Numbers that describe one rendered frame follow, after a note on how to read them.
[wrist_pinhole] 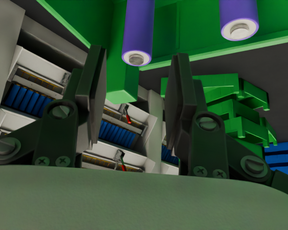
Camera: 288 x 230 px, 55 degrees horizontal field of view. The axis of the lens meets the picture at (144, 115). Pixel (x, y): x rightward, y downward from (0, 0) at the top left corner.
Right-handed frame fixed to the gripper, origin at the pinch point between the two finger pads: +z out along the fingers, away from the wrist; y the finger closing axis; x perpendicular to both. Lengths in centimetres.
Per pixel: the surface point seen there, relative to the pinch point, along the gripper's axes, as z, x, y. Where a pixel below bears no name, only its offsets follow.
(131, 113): 72, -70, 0
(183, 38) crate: 7.7, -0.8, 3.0
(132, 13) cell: 6.6, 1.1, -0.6
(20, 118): 42, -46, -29
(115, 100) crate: 4.8, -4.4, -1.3
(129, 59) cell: 4.3, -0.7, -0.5
